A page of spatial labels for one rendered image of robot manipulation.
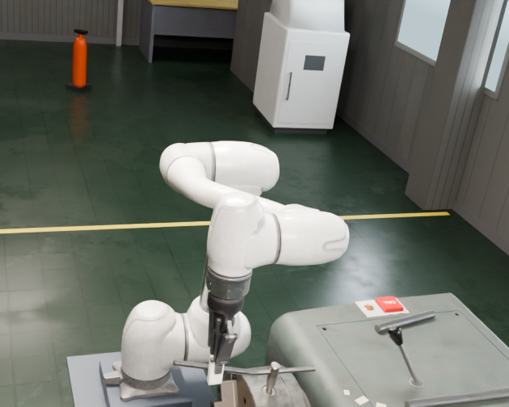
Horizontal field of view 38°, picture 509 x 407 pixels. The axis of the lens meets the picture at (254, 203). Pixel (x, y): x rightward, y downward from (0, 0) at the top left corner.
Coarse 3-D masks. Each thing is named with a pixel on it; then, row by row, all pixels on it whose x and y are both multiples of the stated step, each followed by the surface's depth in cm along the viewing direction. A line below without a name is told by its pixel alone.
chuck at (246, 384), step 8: (248, 368) 179; (256, 368) 178; (264, 368) 178; (240, 376) 173; (248, 376) 172; (256, 376) 172; (264, 376) 173; (240, 384) 173; (248, 384) 169; (256, 384) 169; (264, 384) 170; (280, 384) 171; (240, 392) 173; (248, 392) 168; (256, 392) 167; (280, 392) 168; (240, 400) 173; (248, 400) 168; (256, 400) 166; (264, 400) 166; (272, 400) 167; (280, 400) 167; (288, 400) 168
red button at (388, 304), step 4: (388, 296) 207; (392, 296) 207; (376, 300) 205; (380, 300) 204; (384, 300) 204; (388, 300) 205; (392, 300) 205; (396, 300) 205; (380, 304) 203; (384, 304) 203; (388, 304) 203; (392, 304) 203; (396, 304) 203; (400, 304) 204; (384, 308) 201; (388, 308) 201; (392, 308) 201; (396, 308) 202; (400, 308) 202; (384, 312) 201; (388, 312) 201
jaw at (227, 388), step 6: (234, 378) 177; (216, 384) 178; (222, 384) 174; (228, 384) 175; (234, 384) 175; (222, 390) 174; (228, 390) 174; (234, 390) 175; (222, 396) 174; (228, 396) 174; (234, 396) 175; (210, 402) 176; (216, 402) 173; (222, 402) 174; (228, 402) 174; (234, 402) 175
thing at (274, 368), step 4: (272, 364) 164; (276, 364) 164; (272, 368) 163; (276, 368) 163; (272, 372) 164; (276, 372) 164; (268, 376) 165; (272, 376) 164; (276, 376) 165; (268, 380) 165; (272, 380) 165; (268, 384) 166; (272, 384) 166; (268, 388) 167; (268, 392) 168
